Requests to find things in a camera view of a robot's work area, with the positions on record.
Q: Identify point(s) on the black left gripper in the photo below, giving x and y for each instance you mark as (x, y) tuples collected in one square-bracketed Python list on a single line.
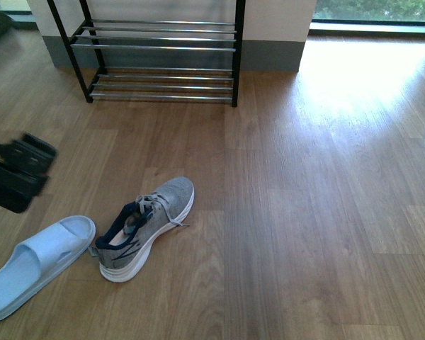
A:
[(24, 166)]

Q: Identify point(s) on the light blue slide sandal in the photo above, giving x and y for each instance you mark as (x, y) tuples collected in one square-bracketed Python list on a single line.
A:
[(41, 258)]

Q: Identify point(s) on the grey knit sneaker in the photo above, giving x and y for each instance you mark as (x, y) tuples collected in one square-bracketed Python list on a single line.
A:
[(123, 250)]

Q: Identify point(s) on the black metal shoe rack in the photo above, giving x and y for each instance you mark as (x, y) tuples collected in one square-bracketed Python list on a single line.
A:
[(155, 60)]

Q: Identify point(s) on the dark window frame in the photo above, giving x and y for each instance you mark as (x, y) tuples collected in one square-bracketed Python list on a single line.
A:
[(366, 17)]

